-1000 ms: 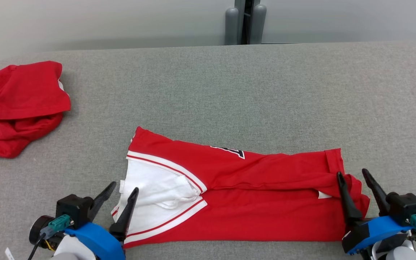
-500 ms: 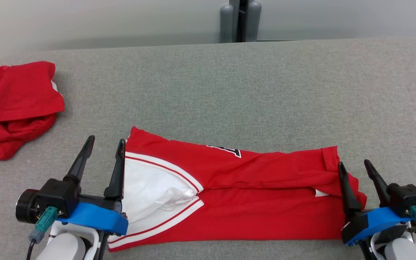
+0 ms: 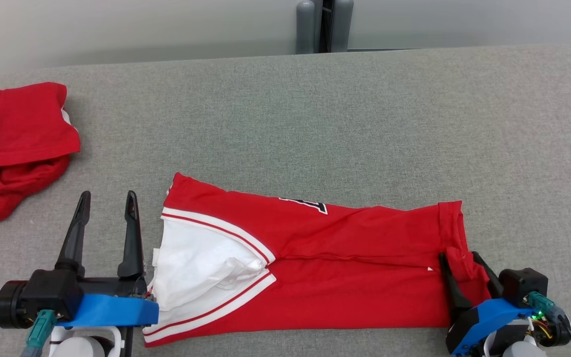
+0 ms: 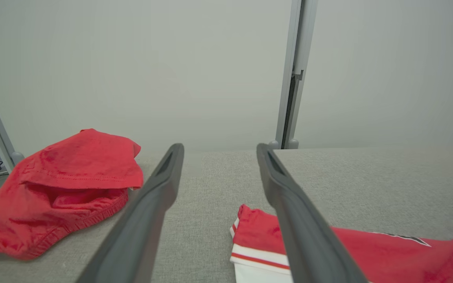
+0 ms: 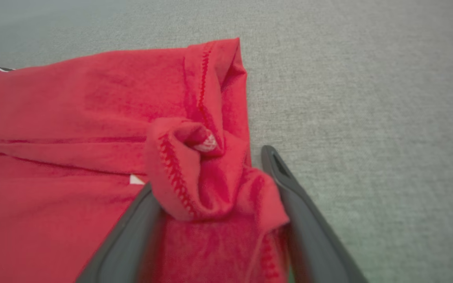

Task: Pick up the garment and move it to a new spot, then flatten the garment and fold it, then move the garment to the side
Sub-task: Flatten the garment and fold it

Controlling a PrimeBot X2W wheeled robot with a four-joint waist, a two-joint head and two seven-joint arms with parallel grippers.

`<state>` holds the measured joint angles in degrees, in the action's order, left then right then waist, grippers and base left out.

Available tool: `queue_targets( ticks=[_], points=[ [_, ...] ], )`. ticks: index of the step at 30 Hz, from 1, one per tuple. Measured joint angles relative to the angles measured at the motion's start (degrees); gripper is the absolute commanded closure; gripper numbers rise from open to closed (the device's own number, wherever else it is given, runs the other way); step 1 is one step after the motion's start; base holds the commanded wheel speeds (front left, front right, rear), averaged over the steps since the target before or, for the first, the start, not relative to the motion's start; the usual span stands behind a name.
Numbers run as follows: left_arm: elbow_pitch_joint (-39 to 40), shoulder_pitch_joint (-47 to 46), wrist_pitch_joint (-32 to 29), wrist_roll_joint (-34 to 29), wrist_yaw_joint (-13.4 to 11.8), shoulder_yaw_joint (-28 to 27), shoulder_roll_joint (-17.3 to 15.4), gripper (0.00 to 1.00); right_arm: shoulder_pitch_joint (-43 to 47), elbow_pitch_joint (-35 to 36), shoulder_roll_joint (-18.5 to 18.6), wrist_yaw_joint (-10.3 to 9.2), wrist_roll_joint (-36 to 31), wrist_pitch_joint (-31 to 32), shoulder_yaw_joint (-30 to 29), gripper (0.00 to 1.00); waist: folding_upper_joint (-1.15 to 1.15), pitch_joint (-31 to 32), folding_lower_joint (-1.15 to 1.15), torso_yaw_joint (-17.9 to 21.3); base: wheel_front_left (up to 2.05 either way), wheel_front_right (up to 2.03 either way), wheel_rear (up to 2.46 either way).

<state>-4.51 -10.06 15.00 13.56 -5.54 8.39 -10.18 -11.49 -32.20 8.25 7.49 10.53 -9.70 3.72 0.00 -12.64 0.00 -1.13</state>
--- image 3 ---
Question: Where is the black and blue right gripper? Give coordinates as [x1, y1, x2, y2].
[438, 251, 571, 357]

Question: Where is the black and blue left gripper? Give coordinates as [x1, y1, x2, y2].
[0, 190, 160, 330]

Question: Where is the red and white jersey shirt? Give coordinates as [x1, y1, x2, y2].
[143, 172, 492, 348]

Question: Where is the red garment with white trim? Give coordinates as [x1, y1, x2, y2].
[0, 82, 82, 222]

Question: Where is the grey fabric padded table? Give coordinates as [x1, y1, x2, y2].
[0, 45, 571, 357]

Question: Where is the teal right camera cable connector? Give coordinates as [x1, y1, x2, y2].
[526, 292, 566, 323]

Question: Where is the teal camera cable connector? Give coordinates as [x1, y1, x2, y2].
[526, 292, 566, 323]
[20, 310, 58, 357]

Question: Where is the teal left camera cable connector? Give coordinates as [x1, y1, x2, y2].
[20, 310, 58, 357]

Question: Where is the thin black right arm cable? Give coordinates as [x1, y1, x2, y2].
[558, 315, 571, 357]

